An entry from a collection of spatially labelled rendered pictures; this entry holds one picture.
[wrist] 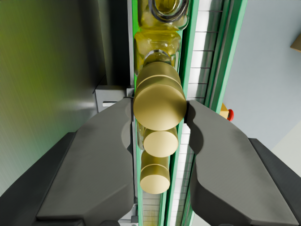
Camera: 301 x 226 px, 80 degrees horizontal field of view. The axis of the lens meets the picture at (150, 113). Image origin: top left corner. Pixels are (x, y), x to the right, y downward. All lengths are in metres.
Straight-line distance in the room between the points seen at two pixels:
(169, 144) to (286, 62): 0.56
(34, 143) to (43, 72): 0.07
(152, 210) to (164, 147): 0.64
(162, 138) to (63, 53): 0.17
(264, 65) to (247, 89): 0.08
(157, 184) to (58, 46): 0.20
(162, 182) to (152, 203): 0.56
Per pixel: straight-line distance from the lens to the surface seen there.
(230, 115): 0.62
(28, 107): 0.20
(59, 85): 0.25
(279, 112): 0.77
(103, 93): 0.47
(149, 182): 0.21
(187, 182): 0.68
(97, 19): 0.54
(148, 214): 0.83
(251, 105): 0.70
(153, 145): 0.17
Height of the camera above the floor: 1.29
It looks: 59 degrees down
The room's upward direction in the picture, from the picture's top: 178 degrees counter-clockwise
